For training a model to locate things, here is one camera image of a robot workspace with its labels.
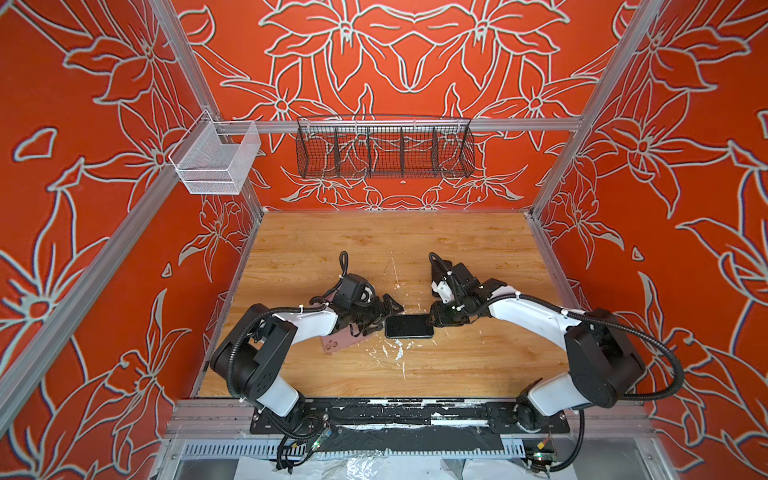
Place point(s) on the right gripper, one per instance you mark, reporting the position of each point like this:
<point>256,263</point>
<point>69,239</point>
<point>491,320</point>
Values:
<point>437,317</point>

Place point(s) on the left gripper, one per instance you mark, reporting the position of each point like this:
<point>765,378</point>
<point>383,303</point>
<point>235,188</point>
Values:
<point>378,314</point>

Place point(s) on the black phone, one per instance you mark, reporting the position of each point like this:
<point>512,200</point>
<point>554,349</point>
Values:
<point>409,326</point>

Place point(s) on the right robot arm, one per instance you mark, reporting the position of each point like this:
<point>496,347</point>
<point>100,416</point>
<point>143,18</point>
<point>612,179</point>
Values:
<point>603,363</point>

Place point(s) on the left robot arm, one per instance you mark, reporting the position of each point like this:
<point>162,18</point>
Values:
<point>251,356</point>

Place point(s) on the pink phone case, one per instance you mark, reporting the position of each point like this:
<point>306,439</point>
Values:
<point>343,339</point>

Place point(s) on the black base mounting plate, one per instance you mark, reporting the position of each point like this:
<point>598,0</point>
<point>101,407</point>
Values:
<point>501,416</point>

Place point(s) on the clear plastic bin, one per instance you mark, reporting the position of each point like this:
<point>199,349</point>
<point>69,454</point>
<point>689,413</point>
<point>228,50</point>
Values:
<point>215,157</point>

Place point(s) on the white cable duct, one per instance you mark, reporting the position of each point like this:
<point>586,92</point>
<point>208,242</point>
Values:
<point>266,449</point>

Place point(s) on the black wire basket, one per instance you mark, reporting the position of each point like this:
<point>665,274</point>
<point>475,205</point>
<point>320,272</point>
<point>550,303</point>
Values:
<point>365,146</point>

